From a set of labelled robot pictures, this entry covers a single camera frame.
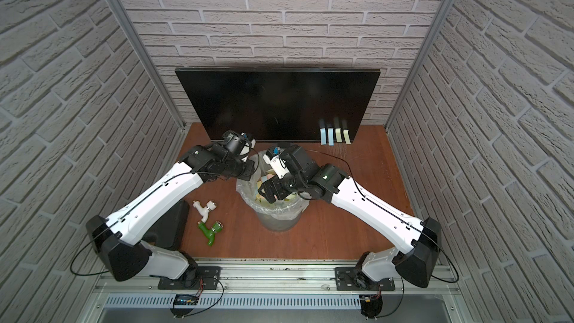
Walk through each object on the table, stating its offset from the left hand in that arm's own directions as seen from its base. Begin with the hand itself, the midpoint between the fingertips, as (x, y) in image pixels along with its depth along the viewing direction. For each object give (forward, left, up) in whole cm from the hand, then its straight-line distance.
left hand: (248, 162), depth 77 cm
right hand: (-9, -9, +1) cm, 13 cm away
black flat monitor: (+32, -9, 0) cm, 33 cm away
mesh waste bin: (-15, -7, -20) cm, 26 cm away
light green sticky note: (+11, -34, +2) cm, 35 cm away
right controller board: (-41, -41, -20) cm, 61 cm away
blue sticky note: (+12, -28, +1) cm, 30 cm away
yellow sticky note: (+12, -37, +1) cm, 39 cm away
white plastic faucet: (-9, +20, -21) cm, 30 cm away
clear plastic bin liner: (-19, -14, +3) cm, 24 cm away
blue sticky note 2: (+12, -31, +1) cm, 33 cm away
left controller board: (-38, +19, -25) cm, 49 cm away
